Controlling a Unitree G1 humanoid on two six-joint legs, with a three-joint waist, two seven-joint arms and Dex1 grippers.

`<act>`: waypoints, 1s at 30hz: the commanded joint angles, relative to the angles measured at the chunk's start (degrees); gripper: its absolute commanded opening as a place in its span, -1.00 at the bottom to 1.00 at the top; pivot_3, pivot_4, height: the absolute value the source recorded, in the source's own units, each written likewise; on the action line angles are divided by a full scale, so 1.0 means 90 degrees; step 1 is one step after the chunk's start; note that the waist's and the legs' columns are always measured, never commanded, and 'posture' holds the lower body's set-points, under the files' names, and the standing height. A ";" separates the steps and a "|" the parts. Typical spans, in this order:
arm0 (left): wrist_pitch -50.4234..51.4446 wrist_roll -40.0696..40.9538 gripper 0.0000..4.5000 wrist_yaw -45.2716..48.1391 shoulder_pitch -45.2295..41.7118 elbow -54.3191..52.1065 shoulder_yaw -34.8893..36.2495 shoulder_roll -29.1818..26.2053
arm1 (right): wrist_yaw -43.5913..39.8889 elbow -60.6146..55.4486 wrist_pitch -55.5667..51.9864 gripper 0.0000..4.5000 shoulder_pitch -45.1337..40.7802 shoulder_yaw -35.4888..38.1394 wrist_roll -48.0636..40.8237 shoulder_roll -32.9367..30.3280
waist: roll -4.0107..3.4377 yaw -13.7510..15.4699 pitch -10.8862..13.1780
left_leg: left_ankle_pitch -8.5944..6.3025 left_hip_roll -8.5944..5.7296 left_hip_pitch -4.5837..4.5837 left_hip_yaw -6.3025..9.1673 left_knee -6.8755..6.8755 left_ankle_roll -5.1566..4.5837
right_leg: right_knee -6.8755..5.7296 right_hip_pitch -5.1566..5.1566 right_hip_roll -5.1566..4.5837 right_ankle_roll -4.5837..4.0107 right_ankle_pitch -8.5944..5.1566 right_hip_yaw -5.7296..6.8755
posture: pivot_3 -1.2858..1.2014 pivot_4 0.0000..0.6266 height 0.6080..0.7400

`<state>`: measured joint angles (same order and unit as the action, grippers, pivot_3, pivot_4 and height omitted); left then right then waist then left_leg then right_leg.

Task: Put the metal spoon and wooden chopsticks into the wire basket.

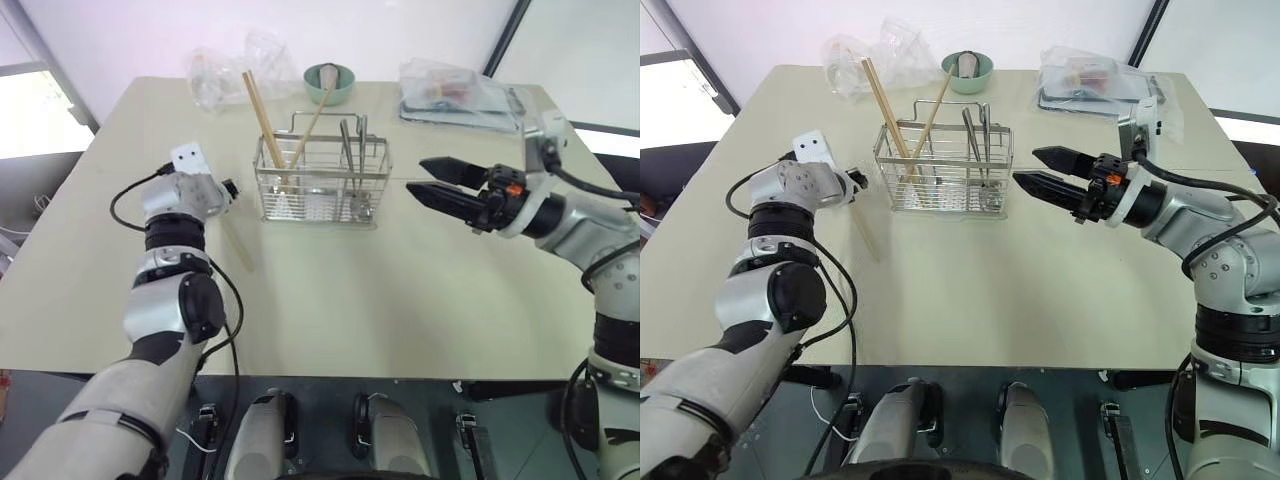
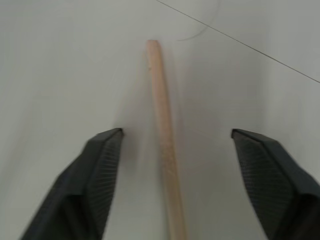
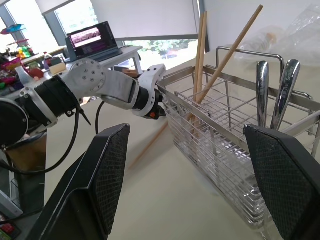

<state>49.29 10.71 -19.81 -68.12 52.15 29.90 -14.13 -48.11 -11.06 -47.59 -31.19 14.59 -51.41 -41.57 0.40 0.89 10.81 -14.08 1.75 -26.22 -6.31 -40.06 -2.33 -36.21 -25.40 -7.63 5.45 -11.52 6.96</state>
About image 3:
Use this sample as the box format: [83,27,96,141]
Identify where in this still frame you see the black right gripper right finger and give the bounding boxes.
[243,124,320,240]

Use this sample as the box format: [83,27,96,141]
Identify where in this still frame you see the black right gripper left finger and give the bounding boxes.
[24,123,131,240]

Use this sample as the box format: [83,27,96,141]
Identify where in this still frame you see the wooden chopstick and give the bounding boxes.
[186,4,264,122]
[127,122,170,170]
[193,10,209,138]
[191,15,205,137]

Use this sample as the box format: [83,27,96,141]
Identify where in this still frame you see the metal spoon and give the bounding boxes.
[255,60,271,129]

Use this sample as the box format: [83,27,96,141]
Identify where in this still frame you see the clear plastic drip tray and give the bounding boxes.
[173,136,270,226]

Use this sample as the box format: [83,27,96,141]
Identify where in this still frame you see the white side table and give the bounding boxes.
[37,45,144,76]

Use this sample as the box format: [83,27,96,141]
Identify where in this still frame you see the white roller blind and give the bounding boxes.
[90,0,199,40]

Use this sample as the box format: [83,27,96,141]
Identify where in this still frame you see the dark open laptop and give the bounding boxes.
[65,21,124,63]

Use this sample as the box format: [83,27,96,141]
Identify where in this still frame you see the light wooden block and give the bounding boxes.
[49,62,67,75]

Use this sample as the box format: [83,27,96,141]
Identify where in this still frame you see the translucent plastic bottle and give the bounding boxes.
[14,65,34,89]

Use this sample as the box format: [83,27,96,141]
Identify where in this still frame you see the clear plastic bags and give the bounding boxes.
[233,4,320,69]

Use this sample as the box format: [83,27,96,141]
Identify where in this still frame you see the colourful toy umbrella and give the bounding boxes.
[0,23,26,36]

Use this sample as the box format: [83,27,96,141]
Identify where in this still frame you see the metal wire basket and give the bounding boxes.
[156,46,320,231]

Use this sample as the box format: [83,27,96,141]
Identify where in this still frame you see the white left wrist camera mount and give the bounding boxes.
[131,63,167,118]

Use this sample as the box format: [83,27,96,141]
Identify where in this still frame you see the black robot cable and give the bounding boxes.
[0,104,81,175]
[95,100,107,138]

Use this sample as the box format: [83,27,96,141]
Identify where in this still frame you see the steel cutlery handles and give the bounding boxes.
[269,58,302,131]

